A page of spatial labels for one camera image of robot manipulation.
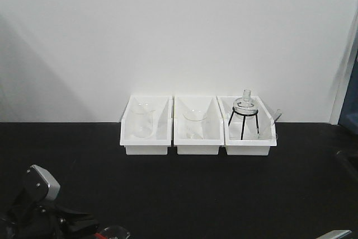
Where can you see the blue object at right edge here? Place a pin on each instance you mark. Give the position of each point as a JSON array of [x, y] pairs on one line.
[[348, 116]]

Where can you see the middle white plastic bin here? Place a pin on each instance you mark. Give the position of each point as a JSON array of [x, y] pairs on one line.
[[214, 131]]

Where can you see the round glass flask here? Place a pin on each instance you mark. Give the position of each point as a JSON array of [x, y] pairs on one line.
[[245, 104]]

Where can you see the left white plastic bin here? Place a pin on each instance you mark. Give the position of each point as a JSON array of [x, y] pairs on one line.
[[161, 138]]

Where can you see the red plastic spoon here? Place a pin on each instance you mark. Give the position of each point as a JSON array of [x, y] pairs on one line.
[[98, 235]]

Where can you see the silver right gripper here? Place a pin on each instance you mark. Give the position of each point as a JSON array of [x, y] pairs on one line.
[[337, 234]]

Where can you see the glass beaker in left bin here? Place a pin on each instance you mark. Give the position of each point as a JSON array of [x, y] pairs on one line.
[[143, 120]]

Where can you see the white plastic bin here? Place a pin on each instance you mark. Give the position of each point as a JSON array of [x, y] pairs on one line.
[[214, 131], [161, 138], [250, 144]]

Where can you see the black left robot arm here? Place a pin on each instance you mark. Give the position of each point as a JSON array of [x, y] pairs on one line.
[[34, 212]]

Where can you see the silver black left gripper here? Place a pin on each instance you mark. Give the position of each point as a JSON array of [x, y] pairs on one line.
[[40, 185]]

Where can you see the black wire tripod stand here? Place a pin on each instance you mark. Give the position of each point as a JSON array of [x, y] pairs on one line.
[[243, 127]]

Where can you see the clear glass beaker near edge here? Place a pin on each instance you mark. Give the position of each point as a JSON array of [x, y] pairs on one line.
[[115, 232]]

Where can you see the right white plastic bin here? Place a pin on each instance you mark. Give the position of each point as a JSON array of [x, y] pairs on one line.
[[250, 144]]

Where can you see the glass beaker in bin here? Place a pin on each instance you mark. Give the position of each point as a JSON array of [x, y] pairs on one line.
[[195, 121], [143, 120]]

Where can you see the glass beaker in middle bin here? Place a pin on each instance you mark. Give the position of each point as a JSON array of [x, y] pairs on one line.
[[195, 121]]

